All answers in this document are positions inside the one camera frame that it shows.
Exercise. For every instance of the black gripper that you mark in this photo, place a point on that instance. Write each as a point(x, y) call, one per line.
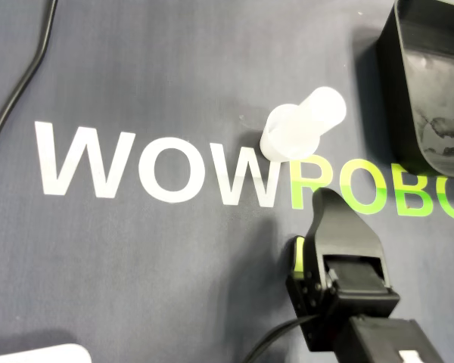
point(318, 298)

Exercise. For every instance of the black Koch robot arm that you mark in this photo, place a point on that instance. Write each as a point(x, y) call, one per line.
point(378, 340)

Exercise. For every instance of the white plastic cup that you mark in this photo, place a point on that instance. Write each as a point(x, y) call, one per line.
point(276, 147)

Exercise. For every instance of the dark grey printed mat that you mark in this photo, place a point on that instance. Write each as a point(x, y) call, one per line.
point(136, 264)

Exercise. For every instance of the white lamp base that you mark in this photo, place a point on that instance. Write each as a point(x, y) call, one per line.
point(41, 355)

